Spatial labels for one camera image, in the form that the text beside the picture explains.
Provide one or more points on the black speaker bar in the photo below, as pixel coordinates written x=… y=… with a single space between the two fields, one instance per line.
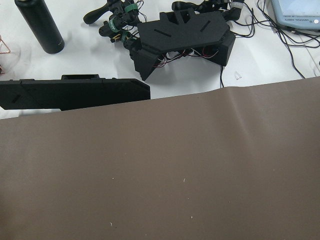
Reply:
x=71 y=92

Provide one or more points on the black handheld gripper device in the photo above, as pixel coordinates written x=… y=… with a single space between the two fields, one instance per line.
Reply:
x=188 y=30

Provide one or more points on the black metal bottle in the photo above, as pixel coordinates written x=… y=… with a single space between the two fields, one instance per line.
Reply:
x=40 y=21

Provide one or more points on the blue teach pendant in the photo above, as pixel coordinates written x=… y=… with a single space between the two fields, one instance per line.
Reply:
x=297 y=14

